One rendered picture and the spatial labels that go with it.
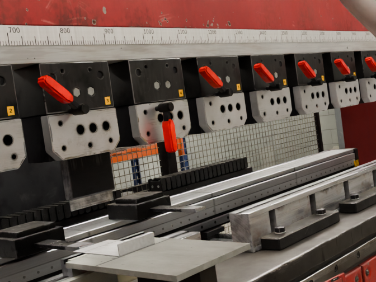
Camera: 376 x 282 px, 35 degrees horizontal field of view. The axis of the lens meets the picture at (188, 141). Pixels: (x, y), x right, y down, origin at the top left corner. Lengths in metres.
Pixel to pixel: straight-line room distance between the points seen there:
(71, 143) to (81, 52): 0.16
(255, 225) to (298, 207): 0.20
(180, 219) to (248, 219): 0.26
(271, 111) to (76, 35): 0.59
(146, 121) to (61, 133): 0.20
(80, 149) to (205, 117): 0.34
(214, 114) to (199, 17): 0.21
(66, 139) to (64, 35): 0.18
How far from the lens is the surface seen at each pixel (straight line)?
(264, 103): 1.45
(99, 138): 1.06
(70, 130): 1.02
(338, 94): 1.78
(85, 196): 1.09
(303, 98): 1.61
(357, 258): 1.62
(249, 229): 1.41
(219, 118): 1.31
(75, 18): 1.07
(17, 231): 1.25
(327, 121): 9.05
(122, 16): 1.15
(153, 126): 1.15
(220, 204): 1.74
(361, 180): 1.92
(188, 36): 1.27
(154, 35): 1.20
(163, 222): 1.56
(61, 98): 0.98
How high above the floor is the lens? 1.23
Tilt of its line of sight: 3 degrees down
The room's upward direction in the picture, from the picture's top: 8 degrees counter-clockwise
